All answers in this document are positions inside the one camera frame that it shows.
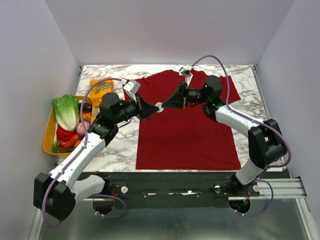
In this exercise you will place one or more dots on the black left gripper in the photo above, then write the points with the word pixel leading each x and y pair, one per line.
pixel 146 109

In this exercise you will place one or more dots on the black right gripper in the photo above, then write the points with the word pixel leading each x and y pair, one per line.
pixel 183 95

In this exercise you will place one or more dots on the small gold brooch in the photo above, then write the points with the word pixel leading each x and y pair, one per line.
pixel 160 107

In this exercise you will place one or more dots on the red t-shirt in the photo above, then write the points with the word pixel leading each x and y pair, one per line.
pixel 181 139

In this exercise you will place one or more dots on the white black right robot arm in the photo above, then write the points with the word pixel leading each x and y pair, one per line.
pixel 266 144

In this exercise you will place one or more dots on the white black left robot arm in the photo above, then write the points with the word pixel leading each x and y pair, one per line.
pixel 57 192

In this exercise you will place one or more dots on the orange snack packet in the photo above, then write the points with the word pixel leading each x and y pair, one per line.
pixel 96 94

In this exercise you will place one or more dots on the toy orange pumpkin piece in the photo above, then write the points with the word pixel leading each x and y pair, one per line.
pixel 87 116

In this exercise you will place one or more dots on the toy purple eggplant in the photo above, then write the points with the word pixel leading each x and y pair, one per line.
pixel 87 107

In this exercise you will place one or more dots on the toy pink onion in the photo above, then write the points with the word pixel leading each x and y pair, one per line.
pixel 80 129

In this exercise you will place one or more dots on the toy orange carrot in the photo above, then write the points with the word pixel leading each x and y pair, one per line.
pixel 75 141

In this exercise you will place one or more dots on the toy green lettuce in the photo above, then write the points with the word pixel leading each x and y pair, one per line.
pixel 66 110

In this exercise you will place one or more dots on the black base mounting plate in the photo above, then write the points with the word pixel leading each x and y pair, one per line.
pixel 163 190

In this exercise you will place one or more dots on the toy red bell pepper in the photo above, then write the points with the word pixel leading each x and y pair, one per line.
pixel 63 134

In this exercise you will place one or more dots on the yellow plastic basket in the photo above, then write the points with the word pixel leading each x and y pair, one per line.
pixel 52 126

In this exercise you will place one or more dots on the toy green onion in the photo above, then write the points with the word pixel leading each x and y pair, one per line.
pixel 61 146

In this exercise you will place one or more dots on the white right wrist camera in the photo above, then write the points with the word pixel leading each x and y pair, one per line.
pixel 186 73

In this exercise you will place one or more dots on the aluminium frame rail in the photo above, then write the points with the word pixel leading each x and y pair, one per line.
pixel 278 212

